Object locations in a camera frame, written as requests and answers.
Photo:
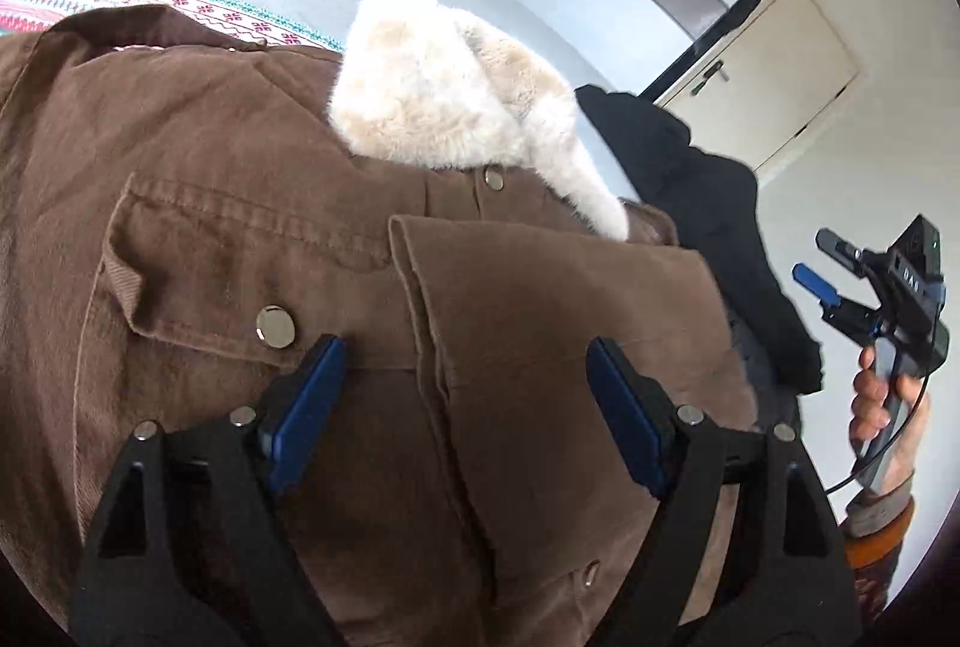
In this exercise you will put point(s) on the dark quilted jacket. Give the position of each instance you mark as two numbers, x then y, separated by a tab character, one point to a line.
765	400

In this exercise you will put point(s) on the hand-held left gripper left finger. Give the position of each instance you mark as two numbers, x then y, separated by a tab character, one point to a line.
304	422

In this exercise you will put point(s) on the person's right forearm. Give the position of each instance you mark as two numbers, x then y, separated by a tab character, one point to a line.
874	542

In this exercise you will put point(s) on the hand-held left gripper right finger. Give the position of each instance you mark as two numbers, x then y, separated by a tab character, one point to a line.
630	422

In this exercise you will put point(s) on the black jacket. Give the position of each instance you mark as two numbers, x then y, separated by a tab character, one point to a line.
690	190

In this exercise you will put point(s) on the person's right hand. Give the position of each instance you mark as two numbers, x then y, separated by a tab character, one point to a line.
870	403

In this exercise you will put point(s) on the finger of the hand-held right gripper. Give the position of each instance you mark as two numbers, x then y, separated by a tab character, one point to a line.
840	246
814	280

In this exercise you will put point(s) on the cream door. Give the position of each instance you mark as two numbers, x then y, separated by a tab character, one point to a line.
780	70

